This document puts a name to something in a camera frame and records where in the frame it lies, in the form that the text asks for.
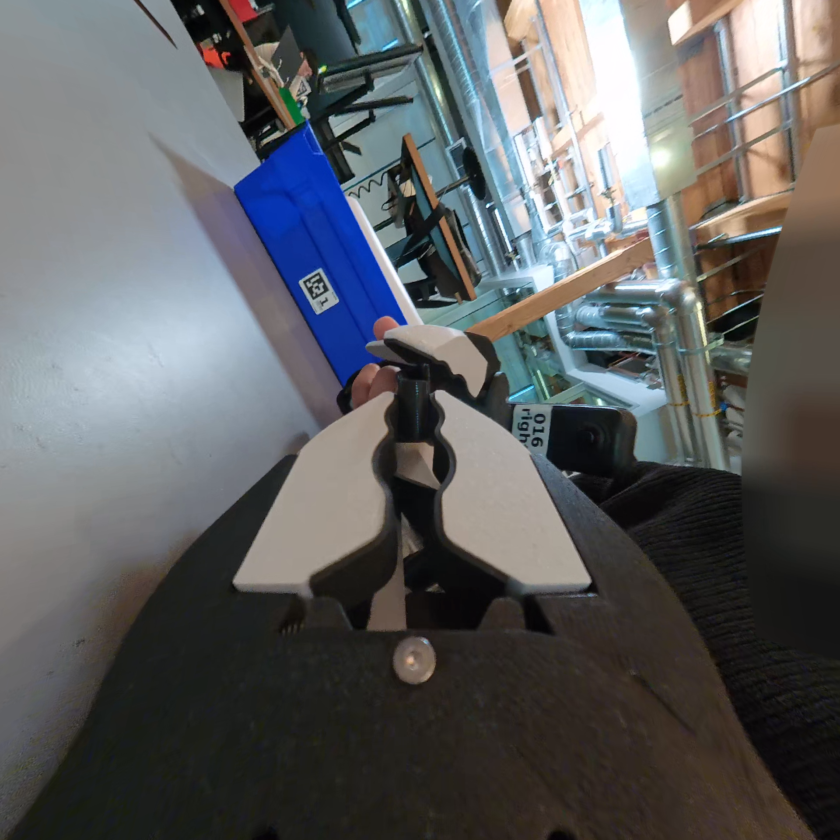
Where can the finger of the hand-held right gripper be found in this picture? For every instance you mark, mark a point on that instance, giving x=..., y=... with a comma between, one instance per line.
x=459, y=361
x=394, y=352

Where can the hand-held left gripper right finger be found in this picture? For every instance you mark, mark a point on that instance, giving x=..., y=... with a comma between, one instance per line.
x=505, y=512

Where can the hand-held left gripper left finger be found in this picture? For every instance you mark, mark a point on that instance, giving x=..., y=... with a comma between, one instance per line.
x=315, y=505

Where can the black threaded plastic bolt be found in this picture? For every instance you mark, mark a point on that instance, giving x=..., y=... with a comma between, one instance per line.
x=413, y=413

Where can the person's right forearm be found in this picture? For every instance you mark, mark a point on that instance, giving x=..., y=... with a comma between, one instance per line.
x=689, y=525

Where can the green object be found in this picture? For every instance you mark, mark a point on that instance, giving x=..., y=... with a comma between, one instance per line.
x=293, y=106

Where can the person's right hand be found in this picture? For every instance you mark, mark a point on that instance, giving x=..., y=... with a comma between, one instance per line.
x=369, y=387

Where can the white flat panel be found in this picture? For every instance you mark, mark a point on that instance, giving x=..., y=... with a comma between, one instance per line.
x=380, y=256

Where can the thick silver pipe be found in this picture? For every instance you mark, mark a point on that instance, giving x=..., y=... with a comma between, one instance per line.
x=682, y=328

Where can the wood edged table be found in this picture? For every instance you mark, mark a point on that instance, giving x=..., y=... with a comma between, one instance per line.
x=426, y=190

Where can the blue plastic bin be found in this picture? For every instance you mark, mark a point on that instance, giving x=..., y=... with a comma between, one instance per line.
x=295, y=216

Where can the black round disc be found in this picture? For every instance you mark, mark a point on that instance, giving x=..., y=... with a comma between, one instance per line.
x=474, y=170

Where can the wooden workbench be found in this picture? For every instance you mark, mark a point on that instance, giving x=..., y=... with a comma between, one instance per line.
x=256, y=59

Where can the black metal table frame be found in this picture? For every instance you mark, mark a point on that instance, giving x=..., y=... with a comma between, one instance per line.
x=367, y=62

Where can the ribbed silver ventilation duct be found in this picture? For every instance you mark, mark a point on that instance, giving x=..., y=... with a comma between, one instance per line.
x=459, y=65

